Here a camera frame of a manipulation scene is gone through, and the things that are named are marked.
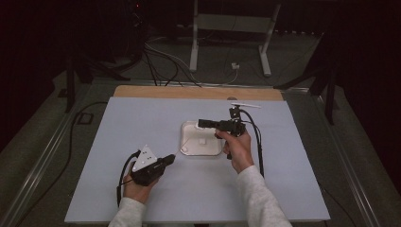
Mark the white square tray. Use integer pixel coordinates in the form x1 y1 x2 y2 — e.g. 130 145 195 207
180 120 223 157

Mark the bundle of black cables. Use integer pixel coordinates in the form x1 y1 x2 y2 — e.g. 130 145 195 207
143 42 202 88

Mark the person's right hand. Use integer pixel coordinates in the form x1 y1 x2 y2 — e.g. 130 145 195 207
215 129 255 175

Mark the pale blue table mat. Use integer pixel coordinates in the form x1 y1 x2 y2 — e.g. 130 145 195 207
64 96 331 224

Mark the person's left hand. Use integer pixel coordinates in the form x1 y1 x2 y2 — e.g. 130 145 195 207
122 171 159 205

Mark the metal floor rail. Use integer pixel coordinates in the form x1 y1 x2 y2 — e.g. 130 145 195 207
310 89 383 227
0 82 93 227

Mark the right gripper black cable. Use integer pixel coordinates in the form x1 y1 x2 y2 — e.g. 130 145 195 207
238 108 357 227

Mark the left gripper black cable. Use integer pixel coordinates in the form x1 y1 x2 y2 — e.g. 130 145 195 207
115 149 142 208

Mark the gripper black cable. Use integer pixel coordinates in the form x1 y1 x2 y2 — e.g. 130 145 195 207
238 108 357 227
115 149 142 208

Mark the black floor cable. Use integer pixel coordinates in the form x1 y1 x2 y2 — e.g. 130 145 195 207
13 101 109 227

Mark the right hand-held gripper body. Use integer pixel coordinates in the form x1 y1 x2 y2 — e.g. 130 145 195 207
216 102 262 138

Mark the white metal stand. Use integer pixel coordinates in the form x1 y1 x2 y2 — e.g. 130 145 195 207
188 0 282 78

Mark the white cable with plug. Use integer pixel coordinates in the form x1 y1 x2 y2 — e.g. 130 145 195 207
188 61 241 86

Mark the black stand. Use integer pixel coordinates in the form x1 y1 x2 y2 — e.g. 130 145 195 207
273 31 339 126
64 53 131 114

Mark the dark equipment rack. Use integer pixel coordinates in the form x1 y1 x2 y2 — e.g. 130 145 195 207
103 0 149 64

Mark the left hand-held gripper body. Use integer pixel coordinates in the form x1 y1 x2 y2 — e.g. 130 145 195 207
130 144 168 187

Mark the black square floor plate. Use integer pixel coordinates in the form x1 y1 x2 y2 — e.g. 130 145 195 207
76 112 95 126

